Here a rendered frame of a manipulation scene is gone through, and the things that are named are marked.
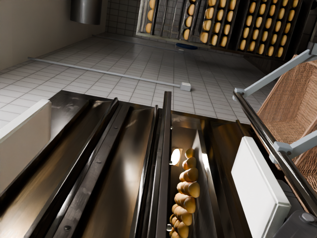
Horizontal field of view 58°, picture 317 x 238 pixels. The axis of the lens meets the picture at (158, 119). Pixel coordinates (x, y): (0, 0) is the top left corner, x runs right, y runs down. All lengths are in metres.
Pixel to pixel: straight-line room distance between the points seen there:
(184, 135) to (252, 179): 1.73
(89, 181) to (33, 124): 0.92
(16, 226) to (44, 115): 0.75
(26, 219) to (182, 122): 1.19
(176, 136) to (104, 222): 1.07
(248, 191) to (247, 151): 0.03
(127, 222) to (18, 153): 0.77
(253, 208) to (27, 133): 0.13
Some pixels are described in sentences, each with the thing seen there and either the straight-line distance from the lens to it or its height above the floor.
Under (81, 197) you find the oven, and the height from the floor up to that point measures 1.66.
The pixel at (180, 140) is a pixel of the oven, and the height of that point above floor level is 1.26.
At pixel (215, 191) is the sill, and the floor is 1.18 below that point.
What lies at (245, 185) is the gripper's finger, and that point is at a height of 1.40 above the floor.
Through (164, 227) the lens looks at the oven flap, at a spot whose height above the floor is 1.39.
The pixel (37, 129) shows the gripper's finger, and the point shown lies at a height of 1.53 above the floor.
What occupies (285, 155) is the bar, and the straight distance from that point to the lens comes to 0.70.
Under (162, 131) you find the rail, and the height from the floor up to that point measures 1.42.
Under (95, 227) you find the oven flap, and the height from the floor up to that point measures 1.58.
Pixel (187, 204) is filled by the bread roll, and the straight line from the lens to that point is 1.51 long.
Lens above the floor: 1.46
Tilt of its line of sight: 1 degrees down
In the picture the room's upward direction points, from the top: 80 degrees counter-clockwise
